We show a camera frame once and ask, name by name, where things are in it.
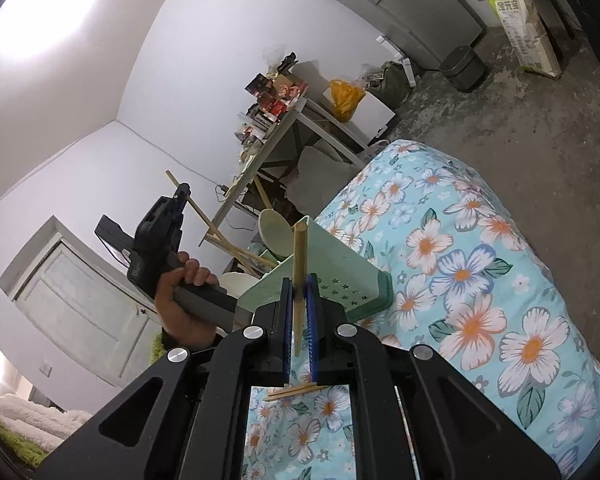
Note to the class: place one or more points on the grey pillow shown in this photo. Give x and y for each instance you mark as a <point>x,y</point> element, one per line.
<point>321,174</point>

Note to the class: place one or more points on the green plastic utensil holder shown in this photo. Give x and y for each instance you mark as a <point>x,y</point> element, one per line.
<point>344,276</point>

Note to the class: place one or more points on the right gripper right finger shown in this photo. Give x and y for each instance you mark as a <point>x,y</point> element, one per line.
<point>414,416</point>

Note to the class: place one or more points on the red bottle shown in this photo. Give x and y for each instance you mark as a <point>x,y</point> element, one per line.
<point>273,108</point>

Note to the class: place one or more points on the floral blue tablecloth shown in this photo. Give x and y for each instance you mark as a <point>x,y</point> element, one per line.
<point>467,283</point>

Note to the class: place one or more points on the yellow white rice bag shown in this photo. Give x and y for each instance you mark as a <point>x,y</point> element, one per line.
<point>528,36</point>

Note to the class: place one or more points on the orange plastic bag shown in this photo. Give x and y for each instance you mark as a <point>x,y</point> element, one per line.
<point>345,98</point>

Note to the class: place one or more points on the beige soup ladle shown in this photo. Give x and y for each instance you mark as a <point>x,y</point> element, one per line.
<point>236,284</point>

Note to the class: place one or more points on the white rice paddle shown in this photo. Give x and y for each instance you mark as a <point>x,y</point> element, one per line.
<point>276,233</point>

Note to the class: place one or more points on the white panel door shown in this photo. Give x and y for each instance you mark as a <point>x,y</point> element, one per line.
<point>81,304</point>

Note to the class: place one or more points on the white work table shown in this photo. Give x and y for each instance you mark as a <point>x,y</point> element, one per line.
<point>308,121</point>

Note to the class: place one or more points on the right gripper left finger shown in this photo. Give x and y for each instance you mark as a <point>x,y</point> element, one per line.
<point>183,419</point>

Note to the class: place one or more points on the person left hand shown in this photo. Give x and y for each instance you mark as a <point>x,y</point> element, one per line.
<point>185,329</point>

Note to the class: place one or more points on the small black pot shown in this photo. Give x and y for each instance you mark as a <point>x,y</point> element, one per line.
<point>464,69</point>

